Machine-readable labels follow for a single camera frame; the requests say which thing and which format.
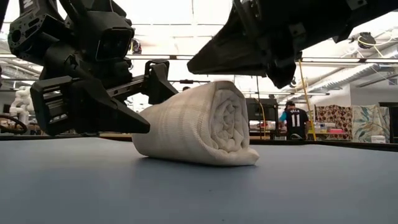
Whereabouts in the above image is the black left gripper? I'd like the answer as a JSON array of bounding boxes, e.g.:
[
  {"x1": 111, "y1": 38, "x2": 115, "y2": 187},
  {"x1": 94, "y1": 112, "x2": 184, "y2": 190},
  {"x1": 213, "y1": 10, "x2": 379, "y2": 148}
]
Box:
[{"x1": 8, "y1": 14, "x2": 151, "y2": 136}]

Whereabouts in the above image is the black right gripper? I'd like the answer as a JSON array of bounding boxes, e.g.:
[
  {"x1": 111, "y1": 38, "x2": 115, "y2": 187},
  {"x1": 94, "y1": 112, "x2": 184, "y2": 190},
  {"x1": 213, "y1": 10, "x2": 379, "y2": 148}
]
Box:
[{"x1": 187, "y1": 0, "x2": 352, "y2": 90}]

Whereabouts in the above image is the white checked towel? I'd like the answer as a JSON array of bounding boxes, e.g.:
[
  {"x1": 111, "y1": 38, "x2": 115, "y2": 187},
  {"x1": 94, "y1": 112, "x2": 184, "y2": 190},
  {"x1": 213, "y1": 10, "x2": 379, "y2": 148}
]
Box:
[{"x1": 132, "y1": 80, "x2": 261, "y2": 167}]

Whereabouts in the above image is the person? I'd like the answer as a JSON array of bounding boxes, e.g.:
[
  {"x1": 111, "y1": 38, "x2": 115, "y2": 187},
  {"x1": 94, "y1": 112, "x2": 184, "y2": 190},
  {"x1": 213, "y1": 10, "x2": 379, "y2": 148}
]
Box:
[{"x1": 279, "y1": 100, "x2": 311, "y2": 140}]

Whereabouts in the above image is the brown floral fabric panel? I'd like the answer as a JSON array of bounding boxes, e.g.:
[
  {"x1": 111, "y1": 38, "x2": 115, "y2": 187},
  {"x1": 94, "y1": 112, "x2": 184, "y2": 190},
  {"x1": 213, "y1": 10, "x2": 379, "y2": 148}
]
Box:
[{"x1": 314, "y1": 105, "x2": 354, "y2": 141}]

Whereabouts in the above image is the green leaf fabric panel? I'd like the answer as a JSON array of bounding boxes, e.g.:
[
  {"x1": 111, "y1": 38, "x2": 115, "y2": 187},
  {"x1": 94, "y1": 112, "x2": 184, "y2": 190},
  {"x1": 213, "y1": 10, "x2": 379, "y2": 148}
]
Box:
[{"x1": 352, "y1": 105, "x2": 391, "y2": 144}]

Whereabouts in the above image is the black cabinet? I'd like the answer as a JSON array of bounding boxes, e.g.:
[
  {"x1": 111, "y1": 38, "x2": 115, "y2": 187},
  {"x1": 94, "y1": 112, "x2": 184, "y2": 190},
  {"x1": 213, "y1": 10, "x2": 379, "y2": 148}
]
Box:
[{"x1": 378, "y1": 101, "x2": 398, "y2": 144}]

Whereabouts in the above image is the black rig frame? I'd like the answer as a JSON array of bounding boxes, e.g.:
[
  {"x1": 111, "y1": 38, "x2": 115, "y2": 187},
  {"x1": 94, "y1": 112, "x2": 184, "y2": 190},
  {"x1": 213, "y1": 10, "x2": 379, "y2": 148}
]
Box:
[{"x1": 169, "y1": 79, "x2": 211, "y2": 85}]

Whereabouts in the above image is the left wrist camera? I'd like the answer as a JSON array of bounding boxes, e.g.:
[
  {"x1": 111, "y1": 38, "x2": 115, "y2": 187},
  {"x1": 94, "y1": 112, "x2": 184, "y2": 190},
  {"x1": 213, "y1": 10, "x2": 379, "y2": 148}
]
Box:
[{"x1": 95, "y1": 12, "x2": 135, "y2": 62}]

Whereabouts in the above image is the yellow cable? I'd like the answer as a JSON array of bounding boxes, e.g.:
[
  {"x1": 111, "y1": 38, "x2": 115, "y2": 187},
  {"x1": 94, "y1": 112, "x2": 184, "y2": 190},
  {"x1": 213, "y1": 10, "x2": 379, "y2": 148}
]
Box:
[{"x1": 298, "y1": 60, "x2": 317, "y2": 141}]

